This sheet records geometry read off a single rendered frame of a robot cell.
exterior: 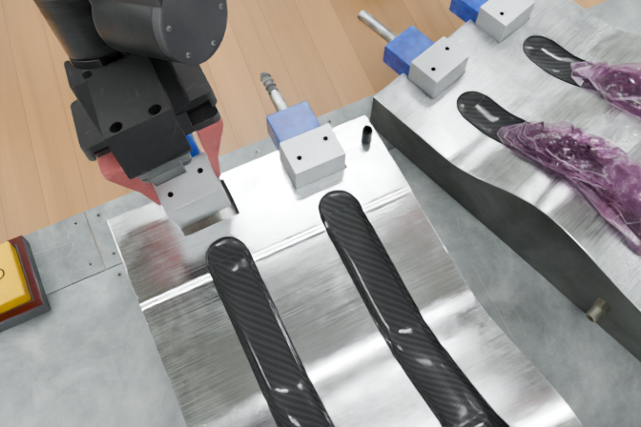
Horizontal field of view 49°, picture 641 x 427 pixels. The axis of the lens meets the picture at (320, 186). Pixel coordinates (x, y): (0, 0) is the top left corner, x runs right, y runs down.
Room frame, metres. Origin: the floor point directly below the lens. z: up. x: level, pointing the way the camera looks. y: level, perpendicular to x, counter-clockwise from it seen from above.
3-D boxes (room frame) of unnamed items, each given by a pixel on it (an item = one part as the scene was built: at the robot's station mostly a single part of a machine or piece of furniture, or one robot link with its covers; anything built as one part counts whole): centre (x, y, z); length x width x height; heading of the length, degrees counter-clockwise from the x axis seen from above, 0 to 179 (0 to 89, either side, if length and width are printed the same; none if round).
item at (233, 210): (0.28, 0.10, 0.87); 0.05 x 0.05 x 0.04; 27
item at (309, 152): (0.37, 0.03, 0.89); 0.13 x 0.05 x 0.05; 27
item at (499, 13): (0.57, -0.16, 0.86); 0.13 x 0.05 x 0.05; 45
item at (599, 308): (0.21, -0.26, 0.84); 0.02 x 0.01 x 0.02; 135
